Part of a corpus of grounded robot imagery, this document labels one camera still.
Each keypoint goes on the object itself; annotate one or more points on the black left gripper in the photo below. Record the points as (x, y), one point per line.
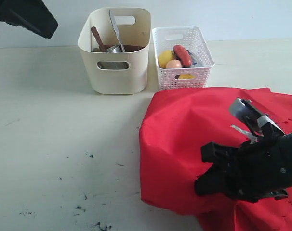
(32, 15)

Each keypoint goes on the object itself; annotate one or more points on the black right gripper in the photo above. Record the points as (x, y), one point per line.
(248, 173)

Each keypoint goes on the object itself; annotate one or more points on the red scalloped tablecloth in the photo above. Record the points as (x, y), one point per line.
(177, 124)

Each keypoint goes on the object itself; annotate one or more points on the dark wooden spoon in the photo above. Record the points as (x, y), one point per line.
(98, 39)

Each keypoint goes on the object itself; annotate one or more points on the silver table knife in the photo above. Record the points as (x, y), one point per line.
(116, 30)

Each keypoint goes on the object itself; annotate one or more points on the white ceramic bowl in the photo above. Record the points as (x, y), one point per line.
(110, 65)

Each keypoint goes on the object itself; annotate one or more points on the stainless steel cup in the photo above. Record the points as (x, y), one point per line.
(116, 49)

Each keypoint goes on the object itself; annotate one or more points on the brown wooden plate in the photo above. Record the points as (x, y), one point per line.
(128, 48)

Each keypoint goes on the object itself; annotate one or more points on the blue white milk carton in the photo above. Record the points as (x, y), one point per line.
(196, 62)

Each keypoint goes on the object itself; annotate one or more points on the brown egg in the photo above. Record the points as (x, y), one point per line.
(174, 64)

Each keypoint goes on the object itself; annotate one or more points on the red sausage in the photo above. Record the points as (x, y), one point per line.
(183, 55)

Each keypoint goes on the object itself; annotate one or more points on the yellow lemon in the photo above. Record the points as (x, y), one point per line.
(165, 57)

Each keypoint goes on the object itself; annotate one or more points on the cream plastic bin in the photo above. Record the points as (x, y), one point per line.
(131, 80)

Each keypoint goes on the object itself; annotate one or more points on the white perforated plastic basket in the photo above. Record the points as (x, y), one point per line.
(165, 38)

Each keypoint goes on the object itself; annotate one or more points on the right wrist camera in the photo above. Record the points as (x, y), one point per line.
(258, 123)

